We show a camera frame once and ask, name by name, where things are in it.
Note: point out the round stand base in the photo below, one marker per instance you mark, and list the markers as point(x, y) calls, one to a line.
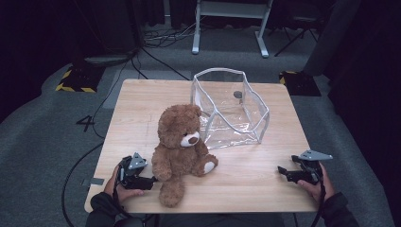
point(107, 59)

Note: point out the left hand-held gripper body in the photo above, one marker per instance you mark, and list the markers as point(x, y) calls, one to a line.
point(134, 164)

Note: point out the grey tape piece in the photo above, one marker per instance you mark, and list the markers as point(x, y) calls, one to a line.
point(96, 181)

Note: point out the brown teddy bear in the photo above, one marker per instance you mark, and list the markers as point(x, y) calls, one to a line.
point(176, 151)

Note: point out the black tripod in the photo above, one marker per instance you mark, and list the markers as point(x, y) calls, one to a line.
point(298, 34)

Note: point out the white metal stand frame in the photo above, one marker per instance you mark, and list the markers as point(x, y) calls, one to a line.
point(231, 9)

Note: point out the clear plastic bag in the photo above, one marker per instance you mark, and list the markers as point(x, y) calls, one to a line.
point(231, 126)

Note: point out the person's right hand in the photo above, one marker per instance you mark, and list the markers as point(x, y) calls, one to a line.
point(318, 189)

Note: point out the person's left hand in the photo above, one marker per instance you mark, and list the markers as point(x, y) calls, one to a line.
point(118, 189)

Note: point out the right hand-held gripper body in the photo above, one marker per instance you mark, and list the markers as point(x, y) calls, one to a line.
point(310, 167)

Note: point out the black yellow striped base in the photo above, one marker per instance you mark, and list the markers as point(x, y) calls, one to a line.
point(299, 83)
point(78, 80)

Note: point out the dark grey column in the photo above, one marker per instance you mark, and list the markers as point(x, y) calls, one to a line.
point(331, 38)

